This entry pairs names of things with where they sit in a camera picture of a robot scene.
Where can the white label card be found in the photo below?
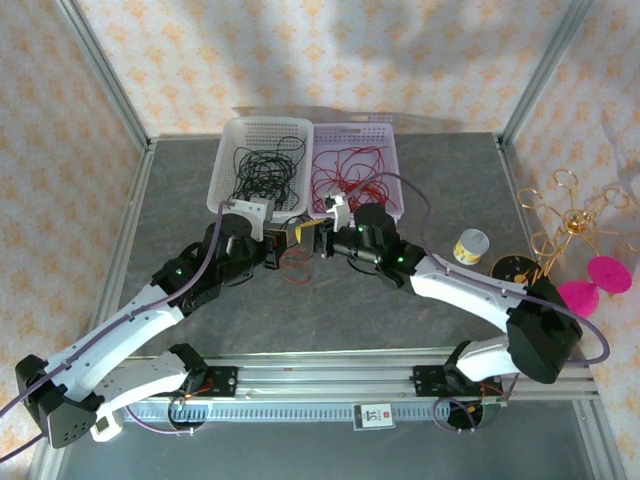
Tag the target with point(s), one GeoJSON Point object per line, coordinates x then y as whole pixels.
{"type": "Point", "coordinates": [374, 416]}

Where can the aluminium mounting rail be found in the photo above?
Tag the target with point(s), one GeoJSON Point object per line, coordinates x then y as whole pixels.
{"type": "Point", "coordinates": [325, 372]}

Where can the lavender perforated plastic basket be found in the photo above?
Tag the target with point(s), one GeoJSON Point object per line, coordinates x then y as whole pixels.
{"type": "Point", "coordinates": [360, 132]}

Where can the aluminium side rail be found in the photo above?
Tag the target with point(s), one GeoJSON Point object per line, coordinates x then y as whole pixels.
{"type": "Point", "coordinates": [125, 225]}
{"type": "Point", "coordinates": [510, 175]}

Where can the small white yellow jar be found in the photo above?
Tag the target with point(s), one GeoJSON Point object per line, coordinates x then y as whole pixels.
{"type": "Point", "coordinates": [470, 247]}

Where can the pink fluffy disc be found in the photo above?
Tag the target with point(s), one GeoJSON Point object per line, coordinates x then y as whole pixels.
{"type": "Point", "coordinates": [582, 297]}
{"type": "Point", "coordinates": [610, 274]}

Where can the aluminium frame post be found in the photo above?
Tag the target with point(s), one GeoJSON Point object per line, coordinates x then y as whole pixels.
{"type": "Point", "coordinates": [545, 75]}
{"type": "Point", "coordinates": [45, 465]}
{"type": "Point", "coordinates": [105, 80]}
{"type": "Point", "coordinates": [600, 450]}

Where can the black round disc base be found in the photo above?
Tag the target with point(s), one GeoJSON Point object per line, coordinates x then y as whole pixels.
{"type": "Point", "coordinates": [510, 270]}

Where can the white perforated plastic basket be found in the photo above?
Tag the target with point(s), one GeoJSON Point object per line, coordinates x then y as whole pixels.
{"type": "Point", "coordinates": [300, 135]}

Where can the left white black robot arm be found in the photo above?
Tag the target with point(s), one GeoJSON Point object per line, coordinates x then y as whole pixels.
{"type": "Point", "coordinates": [125, 325]}

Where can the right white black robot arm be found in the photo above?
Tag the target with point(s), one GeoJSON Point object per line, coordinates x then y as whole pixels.
{"type": "Point", "coordinates": [460, 280]}

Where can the white digital timer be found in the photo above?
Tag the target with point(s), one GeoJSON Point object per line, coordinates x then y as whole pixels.
{"type": "Point", "coordinates": [107, 430]}

